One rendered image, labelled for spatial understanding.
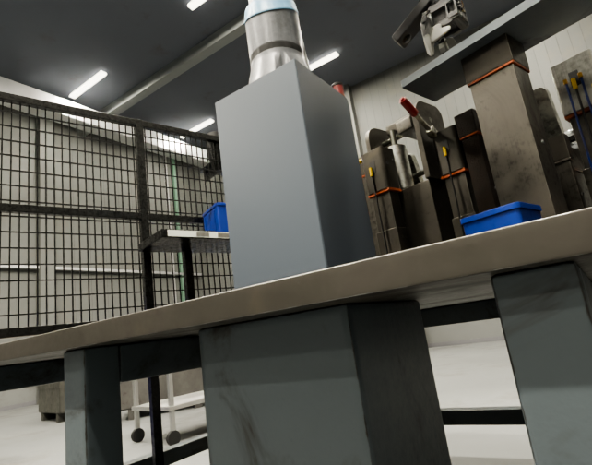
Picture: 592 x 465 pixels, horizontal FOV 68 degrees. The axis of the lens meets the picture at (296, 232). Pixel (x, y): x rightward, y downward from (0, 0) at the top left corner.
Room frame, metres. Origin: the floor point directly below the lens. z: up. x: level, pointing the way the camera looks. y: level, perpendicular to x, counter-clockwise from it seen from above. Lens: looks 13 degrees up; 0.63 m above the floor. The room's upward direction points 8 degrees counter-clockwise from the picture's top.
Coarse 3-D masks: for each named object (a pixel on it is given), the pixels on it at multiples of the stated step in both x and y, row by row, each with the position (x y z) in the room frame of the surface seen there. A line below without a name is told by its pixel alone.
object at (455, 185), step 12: (444, 132) 1.03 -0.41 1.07; (456, 132) 1.01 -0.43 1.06; (444, 144) 1.03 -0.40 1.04; (456, 144) 1.01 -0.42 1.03; (444, 156) 1.03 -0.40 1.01; (456, 156) 1.01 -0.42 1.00; (444, 168) 1.04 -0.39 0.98; (456, 168) 1.02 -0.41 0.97; (444, 180) 1.07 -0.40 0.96; (456, 180) 1.04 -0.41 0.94; (468, 180) 1.02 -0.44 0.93; (456, 192) 1.04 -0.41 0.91; (468, 192) 1.02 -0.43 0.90; (456, 204) 1.03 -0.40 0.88; (468, 204) 1.02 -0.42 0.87; (456, 216) 1.05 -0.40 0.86; (468, 216) 1.03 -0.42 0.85; (456, 228) 1.05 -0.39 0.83
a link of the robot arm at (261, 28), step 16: (256, 0) 0.77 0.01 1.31; (272, 0) 0.76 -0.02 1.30; (288, 0) 0.78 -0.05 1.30; (256, 16) 0.77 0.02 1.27; (272, 16) 0.76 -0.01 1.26; (288, 16) 0.77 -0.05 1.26; (256, 32) 0.77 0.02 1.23; (272, 32) 0.76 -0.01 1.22; (288, 32) 0.77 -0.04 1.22; (256, 48) 0.77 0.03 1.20; (304, 48) 0.88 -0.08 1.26
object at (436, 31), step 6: (438, 24) 0.86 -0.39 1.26; (432, 30) 0.86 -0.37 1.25; (438, 30) 0.85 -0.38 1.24; (444, 30) 0.84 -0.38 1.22; (426, 36) 0.86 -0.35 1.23; (432, 36) 0.85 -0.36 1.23; (438, 36) 0.84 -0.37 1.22; (426, 42) 0.86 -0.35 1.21; (432, 42) 0.85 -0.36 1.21; (426, 48) 0.86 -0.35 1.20; (432, 48) 0.85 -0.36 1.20; (432, 54) 0.85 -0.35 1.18
